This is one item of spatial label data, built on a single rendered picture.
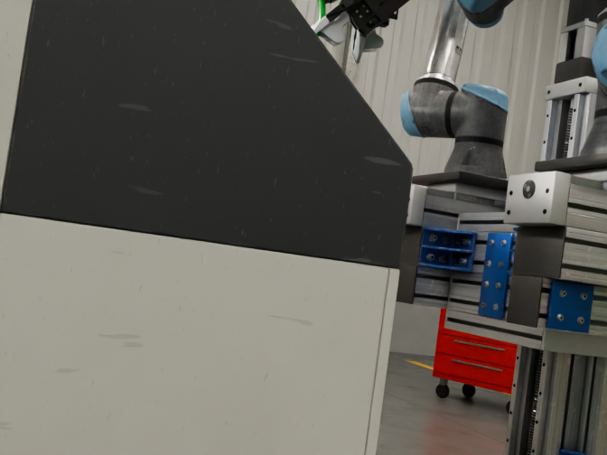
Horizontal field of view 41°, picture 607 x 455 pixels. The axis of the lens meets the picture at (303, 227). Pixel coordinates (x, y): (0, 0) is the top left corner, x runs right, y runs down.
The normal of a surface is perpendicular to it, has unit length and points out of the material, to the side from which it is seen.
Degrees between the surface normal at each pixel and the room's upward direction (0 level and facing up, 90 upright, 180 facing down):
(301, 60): 90
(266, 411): 90
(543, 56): 90
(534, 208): 90
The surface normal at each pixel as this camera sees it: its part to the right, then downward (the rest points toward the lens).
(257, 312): 0.27, -0.01
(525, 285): -0.93, -0.15
